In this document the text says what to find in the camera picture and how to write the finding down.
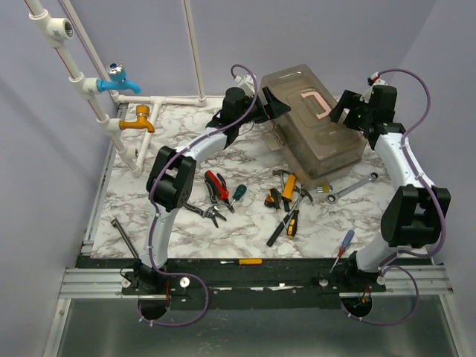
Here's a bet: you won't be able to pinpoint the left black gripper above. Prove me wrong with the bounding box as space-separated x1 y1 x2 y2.
236 87 290 127

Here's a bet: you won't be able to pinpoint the beige translucent tool box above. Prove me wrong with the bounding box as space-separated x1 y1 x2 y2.
261 64 367 190

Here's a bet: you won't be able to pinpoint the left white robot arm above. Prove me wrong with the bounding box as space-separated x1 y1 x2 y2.
134 87 291 294

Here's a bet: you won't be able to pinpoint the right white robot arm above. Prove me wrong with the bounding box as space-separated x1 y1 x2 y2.
329 84 451 292

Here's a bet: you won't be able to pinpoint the small claw hammer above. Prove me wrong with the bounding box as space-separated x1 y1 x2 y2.
272 169 297 194

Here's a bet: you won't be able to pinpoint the green stubby screwdriver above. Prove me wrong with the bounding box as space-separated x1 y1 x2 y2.
231 184 247 207

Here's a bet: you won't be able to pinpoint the orange hex key set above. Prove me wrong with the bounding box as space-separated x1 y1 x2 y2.
264 187 281 210

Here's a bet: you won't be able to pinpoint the red black pliers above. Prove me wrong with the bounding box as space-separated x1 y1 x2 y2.
204 170 235 213

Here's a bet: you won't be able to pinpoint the silver ratchet wrench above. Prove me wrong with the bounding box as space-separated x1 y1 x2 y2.
326 172 379 204

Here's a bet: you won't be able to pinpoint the yellow black screwdriver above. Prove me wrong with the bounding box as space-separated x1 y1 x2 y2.
287 208 300 238

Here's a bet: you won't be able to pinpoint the orange water tap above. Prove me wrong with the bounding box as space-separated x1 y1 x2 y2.
118 105 155 133

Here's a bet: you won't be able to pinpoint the blue red screwdriver right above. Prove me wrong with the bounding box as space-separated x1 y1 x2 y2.
329 230 355 273

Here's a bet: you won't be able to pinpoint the blue water tap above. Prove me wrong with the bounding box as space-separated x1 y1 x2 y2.
96 62 141 94

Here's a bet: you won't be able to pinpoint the metal socket wrench bar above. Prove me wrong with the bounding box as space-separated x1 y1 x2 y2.
111 218 139 260

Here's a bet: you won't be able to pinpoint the black handle long hammer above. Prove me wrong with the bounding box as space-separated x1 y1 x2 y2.
266 187 313 247

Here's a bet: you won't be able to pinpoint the grey wire stripper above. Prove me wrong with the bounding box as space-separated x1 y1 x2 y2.
184 203 227 228

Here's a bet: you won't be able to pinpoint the orange handle screwdriver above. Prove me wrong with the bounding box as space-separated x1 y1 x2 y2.
220 258 263 266

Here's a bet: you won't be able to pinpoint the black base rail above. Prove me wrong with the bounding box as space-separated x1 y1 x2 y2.
60 257 444 318

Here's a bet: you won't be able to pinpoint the white pvc pipe frame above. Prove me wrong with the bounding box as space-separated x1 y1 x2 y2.
25 1 208 178

